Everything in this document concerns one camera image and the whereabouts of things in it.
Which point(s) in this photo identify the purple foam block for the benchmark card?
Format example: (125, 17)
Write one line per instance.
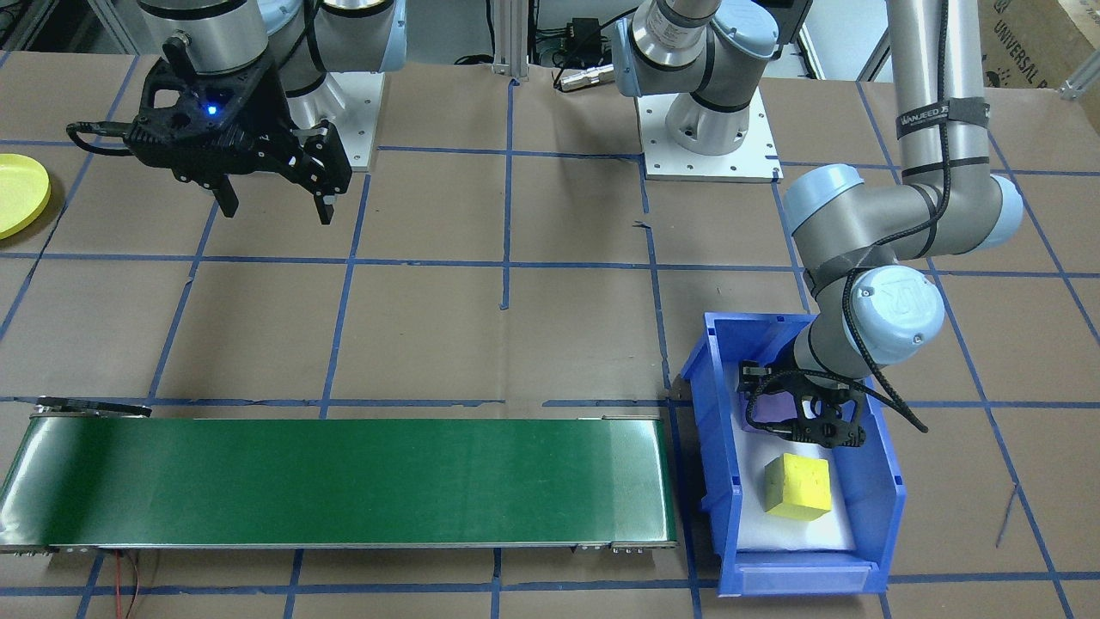
(778, 406)

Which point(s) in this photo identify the yellow foam block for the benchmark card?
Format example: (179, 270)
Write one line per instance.
(799, 486)

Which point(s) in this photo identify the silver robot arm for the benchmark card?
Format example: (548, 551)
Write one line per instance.
(919, 52)
(215, 34)

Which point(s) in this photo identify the yellow plate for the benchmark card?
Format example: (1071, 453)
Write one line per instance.
(17, 193)

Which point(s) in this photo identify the white foam pad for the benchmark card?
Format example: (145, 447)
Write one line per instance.
(748, 499)

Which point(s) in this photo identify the blue plastic storage bin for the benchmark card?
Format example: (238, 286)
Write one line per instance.
(713, 447)

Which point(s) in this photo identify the green conveyor belt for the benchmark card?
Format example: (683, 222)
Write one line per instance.
(344, 481)

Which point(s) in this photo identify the black power adapter box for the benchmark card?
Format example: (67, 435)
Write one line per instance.
(584, 34)

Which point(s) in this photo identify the aluminium profile bar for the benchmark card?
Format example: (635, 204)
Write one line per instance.
(1083, 84)

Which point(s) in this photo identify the brown cardboard box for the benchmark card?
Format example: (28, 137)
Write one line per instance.
(1031, 34)

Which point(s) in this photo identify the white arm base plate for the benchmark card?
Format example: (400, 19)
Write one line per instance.
(357, 129)
(756, 155)

